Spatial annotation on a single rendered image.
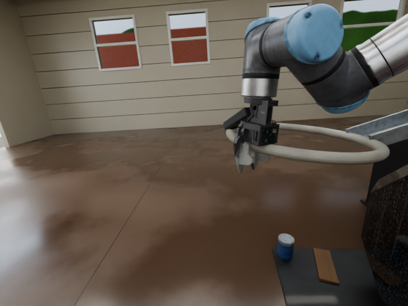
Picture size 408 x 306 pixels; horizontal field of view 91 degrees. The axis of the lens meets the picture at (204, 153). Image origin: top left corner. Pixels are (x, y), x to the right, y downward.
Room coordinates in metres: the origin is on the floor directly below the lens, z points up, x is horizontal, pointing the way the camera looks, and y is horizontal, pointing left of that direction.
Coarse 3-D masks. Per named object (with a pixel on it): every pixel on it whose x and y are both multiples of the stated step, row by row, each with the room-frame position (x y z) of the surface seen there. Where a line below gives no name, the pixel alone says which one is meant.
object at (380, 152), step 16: (288, 128) 0.89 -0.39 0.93; (304, 128) 0.86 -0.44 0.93; (320, 128) 0.82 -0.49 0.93; (272, 144) 0.50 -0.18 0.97; (368, 144) 0.62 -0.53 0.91; (384, 144) 0.55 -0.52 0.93; (304, 160) 0.45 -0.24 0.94; (320, 160) 0.44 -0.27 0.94; (336, 160) 0.43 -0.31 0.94; (352, 160) 0.43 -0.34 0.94; (368, 160) 0.44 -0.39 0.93
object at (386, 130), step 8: (400, 112) 0.73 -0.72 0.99; (376, 120) 0.73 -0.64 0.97; (384, 120) 0.73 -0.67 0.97; (392, 120) 0.73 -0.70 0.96; (400, 120) 0.73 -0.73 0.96; (352, 128) 0.73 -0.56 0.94; (360, 128) 0.73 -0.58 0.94; (368, 128) 0.73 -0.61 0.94; (376, 128) 0.73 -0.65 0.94; (384, 128) 0.73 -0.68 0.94; (392, 128) 0.62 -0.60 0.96; (400, 128) 0.62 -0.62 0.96; (368, 136) 0.71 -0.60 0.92; (376, 136) 0.62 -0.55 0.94; (384, 136) 0.62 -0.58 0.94; (392, 136) 0.62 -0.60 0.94; (400, 136) 0.62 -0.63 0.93; (360, 144) 0.67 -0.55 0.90
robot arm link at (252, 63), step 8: (256, 24) 0.50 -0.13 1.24; (264, 24) 0.49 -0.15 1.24; (248, 32) 0.52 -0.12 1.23; (256, 32) 0.50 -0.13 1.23; (248, 40) 0.52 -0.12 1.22; (256, 40) 0.49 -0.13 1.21; (248, 48) 0.52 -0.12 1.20; (256, 48) 0.48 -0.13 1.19; (248, 56) 0.52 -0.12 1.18; (256, 56) 0.49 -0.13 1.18; (248, 64) 0.51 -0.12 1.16; (256, 64) 0.50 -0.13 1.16; (264, 64) 0.49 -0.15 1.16; (248, 72) 0.51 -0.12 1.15; (256, 72) 0.50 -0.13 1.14; (264, 72) 0.49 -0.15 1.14; (272, 72) 0.50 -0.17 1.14
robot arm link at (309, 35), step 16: (288, 16) 0.42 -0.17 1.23; (304, 16) 0.37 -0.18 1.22; (320, 16) 0.37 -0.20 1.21; (336, 16) 0.38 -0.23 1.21; (272, 32) 0.44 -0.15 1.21; (288, 32) 0.39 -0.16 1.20; (304, 32) 0.36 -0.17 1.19; (320, 32) 0.37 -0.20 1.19; (336, 32) 0.38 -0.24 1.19; (272, 48) 0.43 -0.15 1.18; (288, 48) 0.39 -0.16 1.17; (304, 48) 0.37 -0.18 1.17; (320, 48) 0.37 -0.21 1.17; (336, 48) 0.38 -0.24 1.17; (272, 64) 0.46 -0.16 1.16; (288, 64) 0.42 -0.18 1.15; (304, 64) 0.40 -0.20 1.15; (320, 64) 0.39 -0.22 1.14; (304, 80) 0.43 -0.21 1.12
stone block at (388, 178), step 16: (400, 176) 0.79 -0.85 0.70; (384, 192) 0.84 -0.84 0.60; (400, 192) 0.76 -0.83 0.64; (368, 208) 0.91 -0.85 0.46; (384, 208) 0.82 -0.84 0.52; (400, 208) 0.74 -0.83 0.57; (368, 224) 0.89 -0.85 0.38; (384, 224) 0.80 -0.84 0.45; (400, 224) 0.72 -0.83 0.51; (368, 240) 0.87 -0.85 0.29; (384, 240) 0.78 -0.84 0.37; (400, 240) 0.70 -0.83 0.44; (368, 256) 0.85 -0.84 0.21; (384, 256) 0.76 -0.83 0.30; (400, 256) 0.69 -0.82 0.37; (384, 272) 0.74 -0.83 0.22; (400, 272) 0.67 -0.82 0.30; (384, 288) 0.72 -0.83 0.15; (400, 288) 0.65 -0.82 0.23; (400, 304) 0.63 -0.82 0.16
